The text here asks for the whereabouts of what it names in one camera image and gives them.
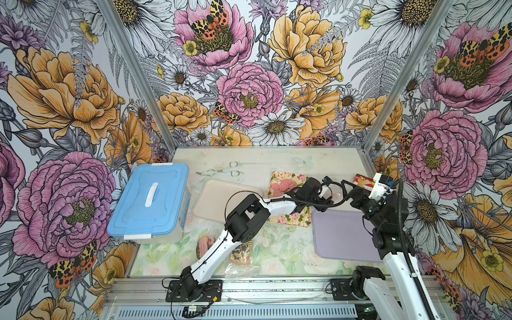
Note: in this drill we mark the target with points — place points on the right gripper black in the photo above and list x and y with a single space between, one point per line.
360 197

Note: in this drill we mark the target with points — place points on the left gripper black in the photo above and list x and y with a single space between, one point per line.
324 201

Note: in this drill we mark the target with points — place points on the bag of mixed snacks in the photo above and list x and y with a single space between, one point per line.
241 262

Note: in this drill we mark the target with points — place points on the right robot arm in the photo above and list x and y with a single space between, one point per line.
399 259

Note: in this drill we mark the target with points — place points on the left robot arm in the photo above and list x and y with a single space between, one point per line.
244 222

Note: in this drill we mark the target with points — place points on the pile of pink cookies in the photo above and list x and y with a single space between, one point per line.
279 188

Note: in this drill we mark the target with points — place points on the bag of pink wafers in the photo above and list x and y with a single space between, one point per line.
203 245

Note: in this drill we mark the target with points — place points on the yellow floral tray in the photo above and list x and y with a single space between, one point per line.
299 219

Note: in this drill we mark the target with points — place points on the red white small box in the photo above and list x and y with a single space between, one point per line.
364 182

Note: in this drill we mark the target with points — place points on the lavender plastic tray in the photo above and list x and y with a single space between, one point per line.
342 235

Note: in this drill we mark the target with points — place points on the beige plastic tray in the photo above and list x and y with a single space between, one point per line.
219 197

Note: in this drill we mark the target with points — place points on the metal scissors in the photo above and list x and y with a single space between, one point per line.
232 169

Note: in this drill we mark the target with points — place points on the blue lidded storage box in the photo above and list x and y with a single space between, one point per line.
153 206

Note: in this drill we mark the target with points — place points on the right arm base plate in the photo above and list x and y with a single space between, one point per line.
341 289

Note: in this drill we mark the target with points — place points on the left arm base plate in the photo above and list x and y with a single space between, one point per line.
189 292

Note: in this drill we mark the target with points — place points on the aluminium front rail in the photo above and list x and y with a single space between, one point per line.
152 291

